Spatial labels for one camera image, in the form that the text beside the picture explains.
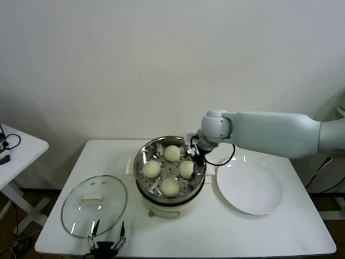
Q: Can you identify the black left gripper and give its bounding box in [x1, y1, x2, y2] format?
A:
[87, 219, 127, 259]

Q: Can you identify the white table frame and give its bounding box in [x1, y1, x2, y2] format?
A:
[319, 195, 345, 221]

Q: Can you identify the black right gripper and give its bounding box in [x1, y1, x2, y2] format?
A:
[189, 146, 207, 180]

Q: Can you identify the white folding side table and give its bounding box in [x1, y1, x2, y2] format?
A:
[0, 123, 50, 236]

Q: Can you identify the stainless steel steamer basket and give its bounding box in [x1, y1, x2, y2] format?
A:
[134, 136, 208, 199]

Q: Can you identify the white steamed baozi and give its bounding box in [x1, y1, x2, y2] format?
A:
[161, 178, 180, 197]
[164, 145, 181, 162]
[142, 161, 162, 179]
[178, 160, 195, 179]

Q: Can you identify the glass pot lid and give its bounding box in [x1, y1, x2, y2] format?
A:
[61, 175, 128, 240]

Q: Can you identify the black cable with adapter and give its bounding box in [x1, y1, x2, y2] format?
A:
[307, 156, 345, 194]

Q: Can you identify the black looped cable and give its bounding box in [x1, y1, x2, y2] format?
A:
[2, 134, 22, 152]

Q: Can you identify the cream electric cooking pot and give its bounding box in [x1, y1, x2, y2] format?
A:
[125, 158, 216, 218]

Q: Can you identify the white round plate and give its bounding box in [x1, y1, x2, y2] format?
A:
[216, 155, 283, 216]

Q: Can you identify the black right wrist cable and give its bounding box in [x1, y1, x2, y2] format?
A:
[203, 142, 237, 167]

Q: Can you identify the white floor cable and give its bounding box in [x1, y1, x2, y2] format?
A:
[9, 234, 33, 259]

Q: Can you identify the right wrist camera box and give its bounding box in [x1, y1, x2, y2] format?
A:
[182, 132, 199, 156]

